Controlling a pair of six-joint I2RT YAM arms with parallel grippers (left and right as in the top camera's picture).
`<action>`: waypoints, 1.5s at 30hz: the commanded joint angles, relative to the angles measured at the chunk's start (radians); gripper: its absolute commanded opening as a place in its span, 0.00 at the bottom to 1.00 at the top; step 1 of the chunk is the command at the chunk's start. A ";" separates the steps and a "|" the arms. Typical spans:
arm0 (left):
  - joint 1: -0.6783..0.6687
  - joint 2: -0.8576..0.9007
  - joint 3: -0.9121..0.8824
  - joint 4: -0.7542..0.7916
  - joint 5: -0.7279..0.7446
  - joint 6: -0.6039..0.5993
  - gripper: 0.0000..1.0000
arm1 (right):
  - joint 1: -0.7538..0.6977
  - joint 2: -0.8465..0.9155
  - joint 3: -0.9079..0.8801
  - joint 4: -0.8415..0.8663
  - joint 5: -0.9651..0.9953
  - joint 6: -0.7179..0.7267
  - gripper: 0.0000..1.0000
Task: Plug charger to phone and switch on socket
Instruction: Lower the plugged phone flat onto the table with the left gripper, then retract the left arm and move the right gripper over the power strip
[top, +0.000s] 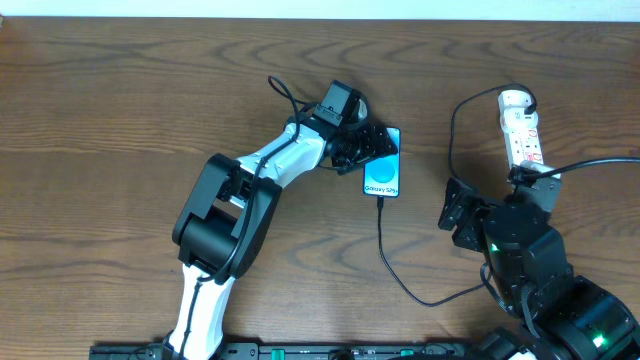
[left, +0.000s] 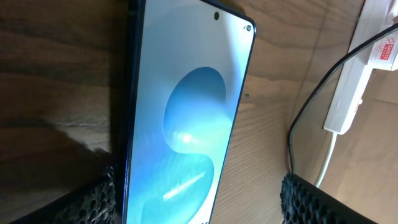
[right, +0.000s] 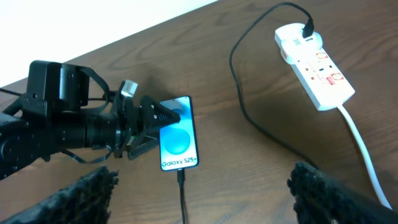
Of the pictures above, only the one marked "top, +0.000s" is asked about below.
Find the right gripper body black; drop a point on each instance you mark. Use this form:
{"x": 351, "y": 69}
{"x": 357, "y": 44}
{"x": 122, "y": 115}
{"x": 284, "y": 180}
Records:
{"x": 461, "y": 212}

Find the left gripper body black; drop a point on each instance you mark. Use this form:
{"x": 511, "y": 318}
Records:
{"x": 373, "y": 141}

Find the blue Galaxy smartphone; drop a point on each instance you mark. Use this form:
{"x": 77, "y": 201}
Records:
{"x": 382, "y": 176}

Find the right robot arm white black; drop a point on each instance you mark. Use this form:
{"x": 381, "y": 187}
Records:
{"x": 526, "y": 271}

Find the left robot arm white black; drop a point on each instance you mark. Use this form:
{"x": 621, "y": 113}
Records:
{"x": 225, "y": 219}

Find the white power strip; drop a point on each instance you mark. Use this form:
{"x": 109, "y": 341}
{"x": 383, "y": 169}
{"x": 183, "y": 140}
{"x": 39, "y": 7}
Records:
{"x": 520, "y": 131}

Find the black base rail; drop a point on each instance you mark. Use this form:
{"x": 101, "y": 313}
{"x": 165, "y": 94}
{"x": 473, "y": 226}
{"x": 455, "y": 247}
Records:
{"x": 254, "y": 351}

